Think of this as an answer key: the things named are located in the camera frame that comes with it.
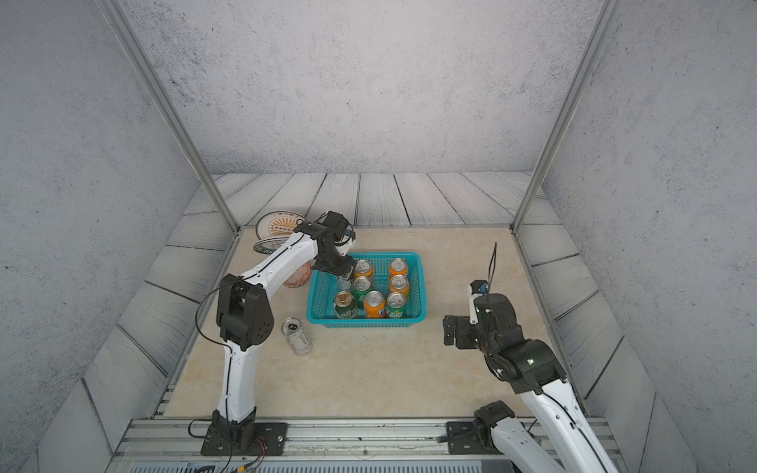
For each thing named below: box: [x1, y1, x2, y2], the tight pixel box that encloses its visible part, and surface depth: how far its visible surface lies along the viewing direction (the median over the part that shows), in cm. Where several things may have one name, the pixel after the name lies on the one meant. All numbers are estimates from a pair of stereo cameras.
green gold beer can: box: [334, 290, 356, 319], surface depth 89 cm
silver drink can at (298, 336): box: [280, 316, 313, 357], surface depth 81 cm
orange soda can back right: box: [388, 257, 409, 278], surface depth 97 cm
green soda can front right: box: [385, 291, 408, 319], surface depth 88 cm
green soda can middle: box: [350, 275, 373, 309], surface depth 93 cm
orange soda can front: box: [364, 289, 386, 319], surface depth 89 cm
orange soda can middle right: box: [388, 273, 411, 301], surface depth 93 cm
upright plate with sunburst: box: [255, 210, 308, 240], surface depth 103 cm
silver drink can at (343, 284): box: [337, 274, 353, 291], surface depth 97 cm
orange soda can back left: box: [352, 259, 374, 279], surface depth 96 cm
